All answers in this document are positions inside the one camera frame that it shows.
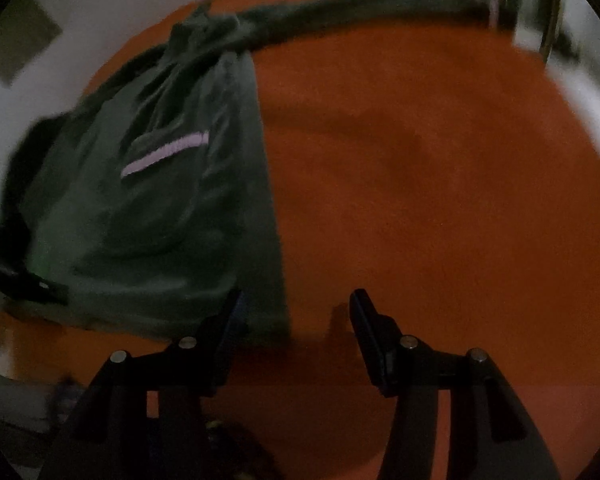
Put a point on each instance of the green fleece jacket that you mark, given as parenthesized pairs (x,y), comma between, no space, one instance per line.
(155,210)

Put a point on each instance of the metal framed glass door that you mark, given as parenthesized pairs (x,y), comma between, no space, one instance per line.
(554,10)

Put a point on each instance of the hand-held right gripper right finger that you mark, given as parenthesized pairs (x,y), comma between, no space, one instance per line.
(375,340)

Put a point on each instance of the black garment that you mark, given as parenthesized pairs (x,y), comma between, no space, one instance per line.
(30,155)

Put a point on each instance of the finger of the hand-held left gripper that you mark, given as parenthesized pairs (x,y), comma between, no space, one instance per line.
(30,285)

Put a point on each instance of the orange blanket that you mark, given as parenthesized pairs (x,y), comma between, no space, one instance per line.
(430,210)

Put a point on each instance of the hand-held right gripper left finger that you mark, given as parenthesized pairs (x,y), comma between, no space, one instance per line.
(230,340)

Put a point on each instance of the louvered wall vent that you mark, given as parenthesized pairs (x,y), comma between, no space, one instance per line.
(17,35)

